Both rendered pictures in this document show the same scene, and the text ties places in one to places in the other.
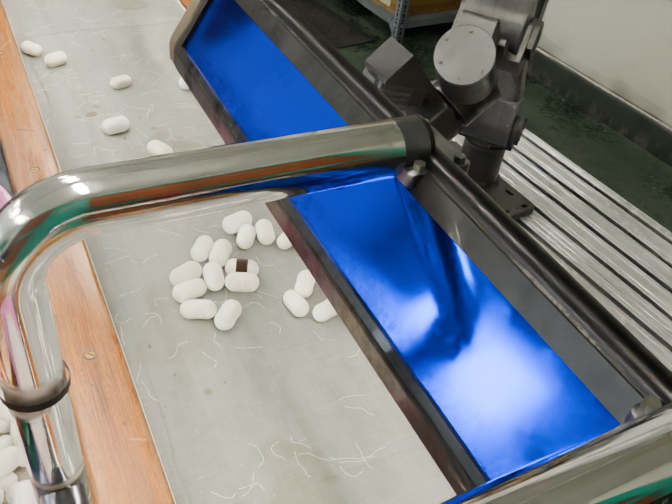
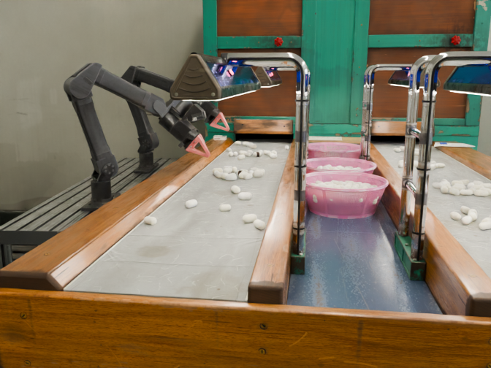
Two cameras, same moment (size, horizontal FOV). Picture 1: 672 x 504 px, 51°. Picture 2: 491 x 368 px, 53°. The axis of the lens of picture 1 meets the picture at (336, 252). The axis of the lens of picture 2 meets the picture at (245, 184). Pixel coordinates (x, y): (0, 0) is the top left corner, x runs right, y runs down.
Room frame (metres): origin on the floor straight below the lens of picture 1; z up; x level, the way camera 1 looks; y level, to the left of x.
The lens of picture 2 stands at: (1.80, 1.16, 1.08)
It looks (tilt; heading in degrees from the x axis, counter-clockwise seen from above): 13 degrees down; 220
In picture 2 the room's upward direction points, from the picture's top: straight up
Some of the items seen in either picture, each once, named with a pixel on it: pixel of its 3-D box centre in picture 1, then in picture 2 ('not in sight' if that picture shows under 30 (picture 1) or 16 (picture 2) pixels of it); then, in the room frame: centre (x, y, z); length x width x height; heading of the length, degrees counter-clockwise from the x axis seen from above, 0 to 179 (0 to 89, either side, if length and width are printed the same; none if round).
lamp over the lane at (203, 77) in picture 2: not in sight; (228, 76); (1.00, 0.44, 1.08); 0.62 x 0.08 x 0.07; 32
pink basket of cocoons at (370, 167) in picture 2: not in sight; (337, 176); (0.26, 0.31, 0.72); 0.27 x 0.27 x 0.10
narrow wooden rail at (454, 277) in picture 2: not in sight; (390, 191); (0.31, 0.54, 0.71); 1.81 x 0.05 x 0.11; 32
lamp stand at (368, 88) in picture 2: not in sight; (386, 121); (-0.07, 0.34, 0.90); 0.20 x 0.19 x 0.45; 32
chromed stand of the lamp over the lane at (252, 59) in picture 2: not in sight; (264, 159); (0.96, 0.51, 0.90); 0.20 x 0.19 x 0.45; 32
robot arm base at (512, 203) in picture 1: (480, 159); (101, 190); (0.91, -0.19, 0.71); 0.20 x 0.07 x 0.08; 37
